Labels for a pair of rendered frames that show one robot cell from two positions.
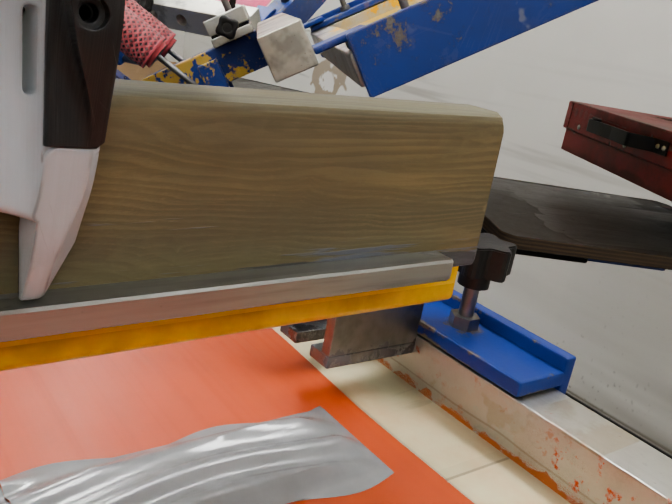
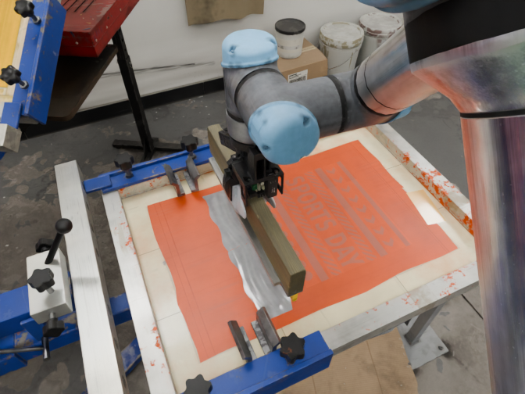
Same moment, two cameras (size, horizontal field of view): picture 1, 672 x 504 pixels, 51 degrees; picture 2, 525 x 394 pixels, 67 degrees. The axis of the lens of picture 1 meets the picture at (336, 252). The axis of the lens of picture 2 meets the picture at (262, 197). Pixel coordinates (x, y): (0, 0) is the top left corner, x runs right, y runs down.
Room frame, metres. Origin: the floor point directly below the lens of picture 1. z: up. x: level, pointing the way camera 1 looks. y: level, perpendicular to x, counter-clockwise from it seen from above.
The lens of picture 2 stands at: (0.06, 0.59, 1.69)
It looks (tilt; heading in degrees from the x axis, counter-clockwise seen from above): 48 degrees down; 285
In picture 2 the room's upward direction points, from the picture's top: straight up
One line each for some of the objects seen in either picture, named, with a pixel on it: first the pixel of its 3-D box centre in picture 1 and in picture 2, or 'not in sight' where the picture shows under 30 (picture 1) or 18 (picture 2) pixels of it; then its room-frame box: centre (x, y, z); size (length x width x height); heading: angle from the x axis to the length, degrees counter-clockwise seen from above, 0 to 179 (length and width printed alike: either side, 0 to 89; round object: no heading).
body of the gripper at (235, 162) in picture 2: not in sight; (254, 162); (0.20, 0.12, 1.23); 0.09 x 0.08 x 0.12; 129
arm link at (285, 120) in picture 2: not in sight; (288, 115); (0.14, 0.19, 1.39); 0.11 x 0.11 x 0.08; 34
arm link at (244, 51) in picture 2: not in sight; (251, 77); (0.21, 0.12, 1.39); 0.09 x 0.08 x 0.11; 124
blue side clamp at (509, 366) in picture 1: (378, 311); (163, 173); (0.49, -0.04, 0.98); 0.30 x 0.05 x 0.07; 39
